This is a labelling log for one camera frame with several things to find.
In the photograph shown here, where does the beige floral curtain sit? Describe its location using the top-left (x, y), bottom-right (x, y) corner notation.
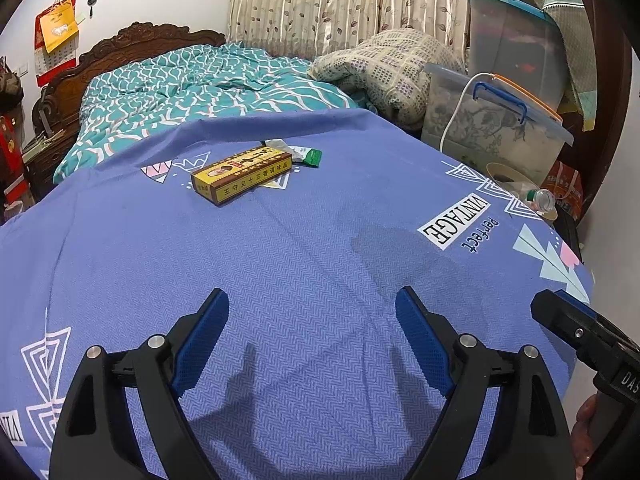
top-left (227, 0), bottom-right (471, 58)

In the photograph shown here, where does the yellow cardboard box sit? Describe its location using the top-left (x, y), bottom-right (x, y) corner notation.
top-left (191, 146), bottom-right (293, 206)

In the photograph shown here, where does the teal checked hanging cloth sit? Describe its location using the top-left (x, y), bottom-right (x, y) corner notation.
top-left (492, 0), bottom-right (598, 118)

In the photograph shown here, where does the red and yellow wall calendar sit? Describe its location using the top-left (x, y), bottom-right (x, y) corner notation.
top-left (34, 0), bottom-right (80, 86)

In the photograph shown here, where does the teal patterned quilt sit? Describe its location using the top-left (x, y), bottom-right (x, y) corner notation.
top-left (52, 42), bottom-right (361, 186)

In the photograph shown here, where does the clear storage box blue handle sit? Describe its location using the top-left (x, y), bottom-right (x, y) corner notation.
top-left (420, 62), bottom-right (573, 183)

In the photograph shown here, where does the large clear storage box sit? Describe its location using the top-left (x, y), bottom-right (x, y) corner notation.
top-left (465, 0), bottom-right (571, 111)

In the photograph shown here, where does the clear plastic bottle green label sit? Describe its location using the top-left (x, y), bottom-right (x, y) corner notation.
top-left (525, 187), bottom-right (557, 213)

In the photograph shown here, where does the wooden nightstand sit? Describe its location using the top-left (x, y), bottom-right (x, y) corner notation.
top-left (22, 130), bottom-right (81, 196)

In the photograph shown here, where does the person's right hand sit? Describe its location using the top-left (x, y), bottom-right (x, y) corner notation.
top-left (572, 394), bottom-right (599, 480)

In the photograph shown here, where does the dark wooden frame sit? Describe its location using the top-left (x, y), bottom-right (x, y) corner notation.
top-left (562, 0), bottom-right (636, 211)

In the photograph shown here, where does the white cable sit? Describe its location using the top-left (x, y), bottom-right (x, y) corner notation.
top-left (440, 72), bottom-right (501, 153)

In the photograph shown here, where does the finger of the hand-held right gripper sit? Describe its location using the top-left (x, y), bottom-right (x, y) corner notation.
top-left (531, 289), bottom-right (627, 376)

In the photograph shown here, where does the white tube with green cap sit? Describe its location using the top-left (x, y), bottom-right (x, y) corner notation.
top-left (264, 139), bottom-right (323, 167)

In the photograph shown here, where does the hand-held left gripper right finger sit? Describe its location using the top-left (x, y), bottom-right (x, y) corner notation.
top-left (395, 286), bottom-right (576, 480)

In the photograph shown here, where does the beige checked folded blanket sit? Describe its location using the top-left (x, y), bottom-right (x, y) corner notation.
top-left (307, 27), bottom-right (468, 131)

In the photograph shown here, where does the carved wooden headboard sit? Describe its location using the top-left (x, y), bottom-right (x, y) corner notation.
top-left (31, 21), bottom-right (227, 136)

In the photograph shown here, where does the brown round paper bin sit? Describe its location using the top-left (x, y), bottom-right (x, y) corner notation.
top-left (486, 162), bottom-right (558, 226)

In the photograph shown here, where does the blue printed bed sheet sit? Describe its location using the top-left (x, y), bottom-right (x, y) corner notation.
top-left (0, 110), bottom-right (596, 480)

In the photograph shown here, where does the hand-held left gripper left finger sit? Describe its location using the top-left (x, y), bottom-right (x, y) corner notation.
top-left (50, 287), bottom-right (231, 480)

